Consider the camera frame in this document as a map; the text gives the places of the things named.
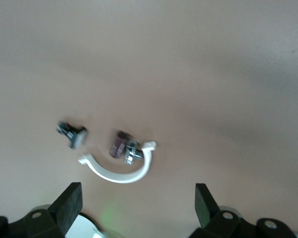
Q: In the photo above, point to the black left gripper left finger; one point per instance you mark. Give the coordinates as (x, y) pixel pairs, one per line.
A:
(64, 210)

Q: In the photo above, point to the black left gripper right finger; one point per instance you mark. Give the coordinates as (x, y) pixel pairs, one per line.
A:
(206, 210)

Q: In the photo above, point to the white curved plastic clamp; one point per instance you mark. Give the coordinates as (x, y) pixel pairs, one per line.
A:
(119, 179)

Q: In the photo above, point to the dark red cylindrical capacitor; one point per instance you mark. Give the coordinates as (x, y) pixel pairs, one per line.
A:
(118, 146)

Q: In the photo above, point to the chrome metal tee fitting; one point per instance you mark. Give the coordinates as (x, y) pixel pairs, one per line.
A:
(131, 155)

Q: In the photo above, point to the brown table cover mat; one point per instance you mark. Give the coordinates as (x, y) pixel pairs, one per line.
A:
(149, 74)

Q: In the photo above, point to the black square push switch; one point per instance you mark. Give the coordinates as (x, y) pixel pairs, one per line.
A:
(75, 138)

